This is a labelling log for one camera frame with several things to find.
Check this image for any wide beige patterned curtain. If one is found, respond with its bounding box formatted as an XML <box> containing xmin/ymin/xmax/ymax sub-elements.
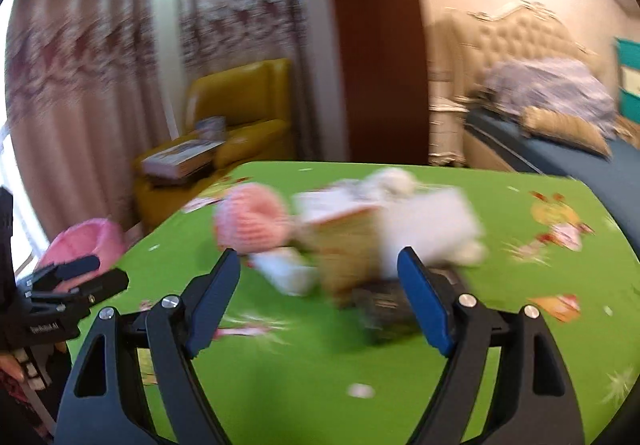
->
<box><xmin>4</xmin><ymin>0</ymin><xmax>177</xmax><ymax>247</ymax></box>

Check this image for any white nightstand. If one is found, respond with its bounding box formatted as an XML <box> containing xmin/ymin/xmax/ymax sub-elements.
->
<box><xmin>430</xmin><ymin>95</ymin><xmax>471</xmax><ymax>167</ymax></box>

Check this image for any yellow leather armchair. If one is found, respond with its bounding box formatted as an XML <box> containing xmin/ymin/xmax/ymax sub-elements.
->
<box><xmin>132</xmin><ymin>58</ymin><xmax>294</xmax><ymax>236</ymax></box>

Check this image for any beige carton box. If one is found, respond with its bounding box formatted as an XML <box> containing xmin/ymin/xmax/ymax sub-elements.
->
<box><xmin>294</xmin><ymin>189</ymin><xmax>383</xmax><ymax>307</ymax></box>

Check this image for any dark flat box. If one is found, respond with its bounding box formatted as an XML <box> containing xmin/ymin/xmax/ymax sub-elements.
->
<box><xmin>145</xmin><ymin>170</ymin><xmax>201</xmax><ymax>189</ymax></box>

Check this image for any brown wooden door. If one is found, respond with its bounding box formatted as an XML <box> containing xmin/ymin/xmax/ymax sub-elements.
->
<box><xmin>322</xmin><ymin>0</ymin><xmax>431</xmax><ymax>166</ymax></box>

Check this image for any lilac striped blanket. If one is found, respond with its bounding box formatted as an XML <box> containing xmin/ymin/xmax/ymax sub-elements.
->
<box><xmin>482</xmin><ymin>58</ymin><xmax>619</xmax><ymax>136</ymax></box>

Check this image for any small blue book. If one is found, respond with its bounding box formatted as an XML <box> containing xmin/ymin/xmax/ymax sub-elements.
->
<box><xmin>195</xmin><ymin>116</ymin><xmax>229</xmax><ymax>139</ymax></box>

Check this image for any pink orange foam fruit net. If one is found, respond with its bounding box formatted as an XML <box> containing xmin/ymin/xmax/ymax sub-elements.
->
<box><xmin>214</xmin><ymin>182</ymin><xmax>294</xmax><ymax>257</ymax></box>

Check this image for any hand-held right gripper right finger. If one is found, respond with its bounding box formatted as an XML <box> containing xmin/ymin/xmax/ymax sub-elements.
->
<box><xmin>397</xmin><ymin>246</ymin><xmax>586</xmax><ymax>445</ymax></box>

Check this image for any striped pillow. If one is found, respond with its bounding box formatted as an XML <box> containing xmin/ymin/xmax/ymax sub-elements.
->
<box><xmin>520</xmin><ymin>105</ymin><xmax>614</xmax><ymax>161</ymax></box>

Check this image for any pink lined trash bin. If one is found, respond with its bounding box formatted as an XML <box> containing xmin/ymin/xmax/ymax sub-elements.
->
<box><xmin>35</xmin><ymin>218</ymin><xmax>128</xmax><ymax>277</ymax></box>

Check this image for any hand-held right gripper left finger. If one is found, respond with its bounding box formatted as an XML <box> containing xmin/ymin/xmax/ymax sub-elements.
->
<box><xmin>64</xmin><ymin>247</ymin><xmax>241</xmax><ymax>445</ymax></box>

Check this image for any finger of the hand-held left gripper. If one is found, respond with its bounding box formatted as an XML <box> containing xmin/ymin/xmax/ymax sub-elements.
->
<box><xmin>17</xmin><ymin>255</ymin><xmax>101</xmax><ymax>293</ymax></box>
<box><xmin>30</xmin><ymin>269</ymin><xmax>130</xmax><ymax>311</ymax></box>

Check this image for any dark packet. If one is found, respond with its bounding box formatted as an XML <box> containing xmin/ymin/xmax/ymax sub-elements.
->
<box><xmin>350</xmin><ymin>269</ymin><xmax>467</xmax><ymax>342</ymax></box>

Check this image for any bed with blue sheet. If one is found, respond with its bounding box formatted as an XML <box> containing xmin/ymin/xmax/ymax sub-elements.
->
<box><xmin>462</xmin><ymin>105</ymin><xmax>640</xmax><ymax>217</ymax></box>

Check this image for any bed with beige headboard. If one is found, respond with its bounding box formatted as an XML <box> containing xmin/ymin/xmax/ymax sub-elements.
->
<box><xmin>427</xmin><ymin>0</ymin><xmax>592</xmax><ymax>161</ymax></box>

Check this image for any narrow beige patterned curtain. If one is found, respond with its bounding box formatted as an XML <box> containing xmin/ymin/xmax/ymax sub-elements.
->
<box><xmin>175</xmin><ymin>0</ymin><xmax>312</xmax><ymax>161</ymax></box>

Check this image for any white tissue wad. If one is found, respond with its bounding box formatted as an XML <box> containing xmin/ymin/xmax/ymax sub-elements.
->
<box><xmin>369</xmin><ymin>168</ymin><xmax>422</xmax><ymax>197</ymax></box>

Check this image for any person's left hand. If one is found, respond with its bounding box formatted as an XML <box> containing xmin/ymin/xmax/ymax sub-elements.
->
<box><xmin>0</xmin><ymin>355</ymin><xmax>26</xmax><ymax>384</ymax></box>

